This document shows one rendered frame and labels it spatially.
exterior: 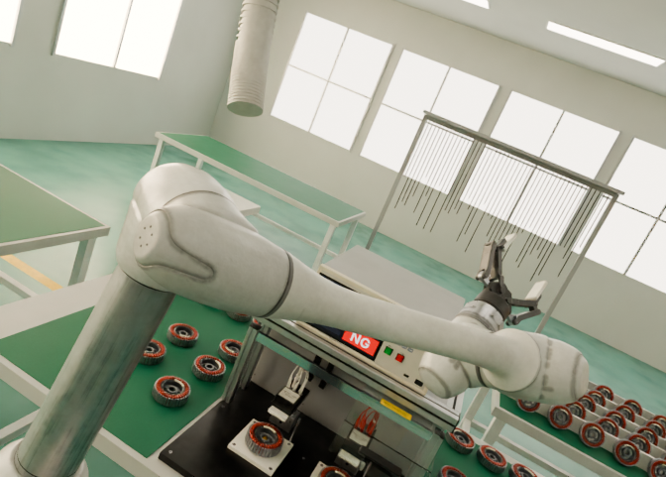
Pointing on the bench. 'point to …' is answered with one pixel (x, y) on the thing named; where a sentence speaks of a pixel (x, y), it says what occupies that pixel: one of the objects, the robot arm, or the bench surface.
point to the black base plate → (221, 455)
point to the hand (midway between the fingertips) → (525, 261)
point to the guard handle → (380, 460)
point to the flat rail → (308, 365)
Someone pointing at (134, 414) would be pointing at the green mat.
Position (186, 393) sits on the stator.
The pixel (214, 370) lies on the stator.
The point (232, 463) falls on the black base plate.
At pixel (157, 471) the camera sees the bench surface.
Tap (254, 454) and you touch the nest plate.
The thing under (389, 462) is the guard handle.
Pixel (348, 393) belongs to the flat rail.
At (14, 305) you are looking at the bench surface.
